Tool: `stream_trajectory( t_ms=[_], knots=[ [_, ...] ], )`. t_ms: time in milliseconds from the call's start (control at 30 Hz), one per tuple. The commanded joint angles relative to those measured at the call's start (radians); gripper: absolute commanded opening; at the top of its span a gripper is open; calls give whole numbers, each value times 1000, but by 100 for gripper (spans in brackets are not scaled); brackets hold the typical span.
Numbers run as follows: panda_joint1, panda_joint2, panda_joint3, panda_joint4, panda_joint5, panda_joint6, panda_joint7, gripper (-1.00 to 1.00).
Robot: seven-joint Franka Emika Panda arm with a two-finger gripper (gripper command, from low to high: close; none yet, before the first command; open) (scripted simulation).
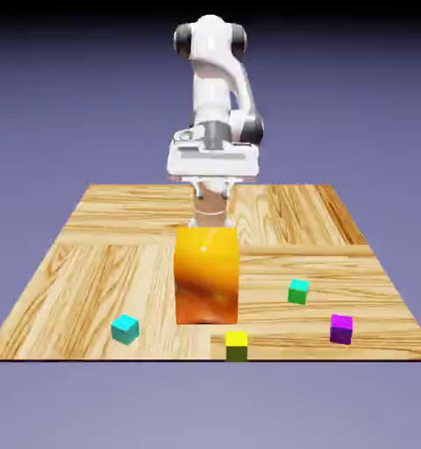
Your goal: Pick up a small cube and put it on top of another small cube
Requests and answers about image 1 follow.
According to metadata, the large orange box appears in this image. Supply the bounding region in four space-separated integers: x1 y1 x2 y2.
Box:
174 225 240 326

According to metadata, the small purple cube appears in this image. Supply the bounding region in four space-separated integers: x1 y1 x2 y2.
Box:
329 313 354 346

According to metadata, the small yellow cube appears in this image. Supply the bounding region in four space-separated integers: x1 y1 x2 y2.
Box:
225 330 249 363

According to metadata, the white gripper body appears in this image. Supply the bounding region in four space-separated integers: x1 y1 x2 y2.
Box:
166 139 261 184

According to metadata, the small green cube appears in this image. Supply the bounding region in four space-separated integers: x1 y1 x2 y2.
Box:
287 278 310 306

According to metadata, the small cyan cube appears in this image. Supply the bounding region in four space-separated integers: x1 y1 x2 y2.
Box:
111 313 140 346

